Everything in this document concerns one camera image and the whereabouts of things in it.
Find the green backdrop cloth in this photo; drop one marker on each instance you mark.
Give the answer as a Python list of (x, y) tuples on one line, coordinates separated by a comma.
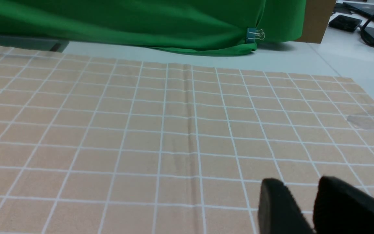
[(200, 27)]

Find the dark grey tray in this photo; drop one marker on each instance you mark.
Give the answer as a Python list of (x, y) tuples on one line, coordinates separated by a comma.
[(41, 44)]

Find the beige checked tablecloth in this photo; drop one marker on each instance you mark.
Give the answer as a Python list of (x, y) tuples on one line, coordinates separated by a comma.
[(107, 146)]

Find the black flat device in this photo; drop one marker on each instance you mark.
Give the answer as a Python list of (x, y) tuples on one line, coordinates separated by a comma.
[(345, 23)]

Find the blue binder clip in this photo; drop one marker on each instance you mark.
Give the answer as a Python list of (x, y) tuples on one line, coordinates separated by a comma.
[(254, 34)]

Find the brown cardboard box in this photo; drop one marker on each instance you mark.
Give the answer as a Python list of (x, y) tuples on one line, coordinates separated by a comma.
[(316, 19)]

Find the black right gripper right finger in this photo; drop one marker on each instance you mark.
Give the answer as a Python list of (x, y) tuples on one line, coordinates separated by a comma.
[(340, 208)]

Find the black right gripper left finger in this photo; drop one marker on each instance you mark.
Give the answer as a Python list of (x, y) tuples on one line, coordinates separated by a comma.
[(278, 212)]

